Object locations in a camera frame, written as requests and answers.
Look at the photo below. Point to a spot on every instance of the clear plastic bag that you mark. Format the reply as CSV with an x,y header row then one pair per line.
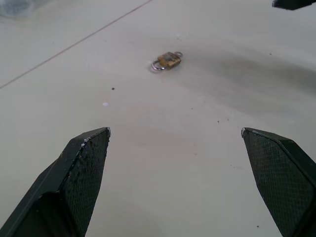
x,y
14,7

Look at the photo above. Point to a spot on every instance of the small brass padlock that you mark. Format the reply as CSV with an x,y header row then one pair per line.
x,y
166,61

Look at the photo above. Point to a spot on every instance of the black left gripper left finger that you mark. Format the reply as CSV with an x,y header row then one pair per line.
x,y
74,182

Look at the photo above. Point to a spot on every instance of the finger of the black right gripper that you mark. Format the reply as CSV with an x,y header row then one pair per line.
x,y
293,3

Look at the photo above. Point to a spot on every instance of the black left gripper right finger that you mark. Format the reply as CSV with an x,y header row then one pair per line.
x,y
281,177

